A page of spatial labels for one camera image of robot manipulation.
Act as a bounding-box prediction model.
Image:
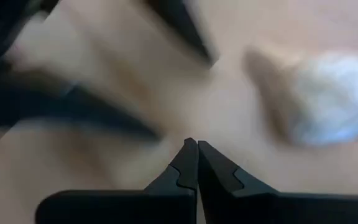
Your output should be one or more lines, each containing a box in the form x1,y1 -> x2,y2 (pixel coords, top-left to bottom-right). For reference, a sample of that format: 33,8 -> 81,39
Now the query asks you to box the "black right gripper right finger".
198,139 -> 358,224

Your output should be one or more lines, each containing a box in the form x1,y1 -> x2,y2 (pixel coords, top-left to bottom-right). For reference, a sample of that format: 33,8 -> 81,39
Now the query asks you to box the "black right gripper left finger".
35,137 -> 199,224

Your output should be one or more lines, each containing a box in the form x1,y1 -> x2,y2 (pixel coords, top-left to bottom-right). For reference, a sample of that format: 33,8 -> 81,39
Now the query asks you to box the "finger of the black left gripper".
0,66 -> 163,142
146,0 -> 219,67

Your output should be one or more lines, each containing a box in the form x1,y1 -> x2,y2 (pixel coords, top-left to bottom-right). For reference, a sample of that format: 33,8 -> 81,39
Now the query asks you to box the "white toy garlic bulb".
287,51 -> 358,147

